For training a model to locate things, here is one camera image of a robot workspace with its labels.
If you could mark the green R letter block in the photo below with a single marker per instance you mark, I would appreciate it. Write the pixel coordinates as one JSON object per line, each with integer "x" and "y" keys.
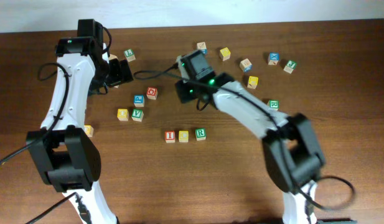
{"x": 200, "y": 134}

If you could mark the red I letter block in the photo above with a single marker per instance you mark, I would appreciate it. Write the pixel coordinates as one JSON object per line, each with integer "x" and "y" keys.
{"x": 170, "y": 136}

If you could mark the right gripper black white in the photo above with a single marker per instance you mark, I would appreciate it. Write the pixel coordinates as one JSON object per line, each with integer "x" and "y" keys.
{"x": 180, "y": 88}

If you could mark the green V letter block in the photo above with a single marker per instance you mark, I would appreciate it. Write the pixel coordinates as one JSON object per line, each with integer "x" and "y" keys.
{"x": 137, "y": 115}

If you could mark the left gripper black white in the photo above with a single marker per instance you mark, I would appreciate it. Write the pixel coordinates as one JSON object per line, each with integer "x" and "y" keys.
{"x": 122, "y": 73}

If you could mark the yellow C letter block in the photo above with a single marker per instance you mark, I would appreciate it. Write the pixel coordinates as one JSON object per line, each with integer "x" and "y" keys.
{"x": 183, "y": 136}

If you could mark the green-sided block far right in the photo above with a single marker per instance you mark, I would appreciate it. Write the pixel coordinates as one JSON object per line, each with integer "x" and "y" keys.
{"x": 273, "y": 104}

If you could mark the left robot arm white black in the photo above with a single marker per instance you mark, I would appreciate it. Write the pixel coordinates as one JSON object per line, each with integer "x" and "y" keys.
{"x": 63, "y": 154}

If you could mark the yellow block top centre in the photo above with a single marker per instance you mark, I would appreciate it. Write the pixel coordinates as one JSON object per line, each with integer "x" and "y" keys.
{"x": 225, "y": 53}

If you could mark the blue D sided block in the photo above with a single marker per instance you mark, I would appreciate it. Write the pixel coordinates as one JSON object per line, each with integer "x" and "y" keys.
{"x": 245, "y": 65}

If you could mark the red Q letter block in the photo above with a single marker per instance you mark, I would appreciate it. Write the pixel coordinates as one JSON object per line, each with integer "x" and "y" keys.
{"x": 152, "y": 93}

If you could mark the plain wood yellow-edged block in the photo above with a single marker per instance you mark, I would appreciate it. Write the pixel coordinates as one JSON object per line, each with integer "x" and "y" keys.
{"x": 112, "y": 57}

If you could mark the yellow block lower left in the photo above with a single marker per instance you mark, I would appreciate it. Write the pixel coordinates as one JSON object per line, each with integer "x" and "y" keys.
{"x": 88, "y": 130}

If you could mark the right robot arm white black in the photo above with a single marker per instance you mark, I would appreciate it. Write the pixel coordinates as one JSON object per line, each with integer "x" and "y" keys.
{"x": 293, "y": 157}

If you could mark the green J letter block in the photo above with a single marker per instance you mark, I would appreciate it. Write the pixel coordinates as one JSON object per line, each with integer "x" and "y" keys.
{"x": 290, "y": 66}

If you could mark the blue-sided block top centre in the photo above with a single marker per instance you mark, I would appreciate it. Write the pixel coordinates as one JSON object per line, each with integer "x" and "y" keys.
{"x": 201, "y": 46}

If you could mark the blue X letter block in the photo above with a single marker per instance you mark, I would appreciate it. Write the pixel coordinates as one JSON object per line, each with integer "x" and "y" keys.
{"x": 273, "y": 58}

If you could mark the yellow block right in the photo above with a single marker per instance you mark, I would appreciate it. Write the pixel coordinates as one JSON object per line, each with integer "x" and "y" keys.
{"x": 252, "y": 82}

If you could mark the blue P letter block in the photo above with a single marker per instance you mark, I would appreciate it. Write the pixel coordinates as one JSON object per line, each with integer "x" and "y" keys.
{"x": 139, "y": 101}

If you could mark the green L letter block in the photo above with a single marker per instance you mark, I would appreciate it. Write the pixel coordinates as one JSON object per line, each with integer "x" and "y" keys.
{"x": 129, "y": 54}

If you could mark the yellow O letter block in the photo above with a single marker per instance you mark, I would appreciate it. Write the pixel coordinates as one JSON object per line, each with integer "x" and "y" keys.
{"x": 123, "y": 114}

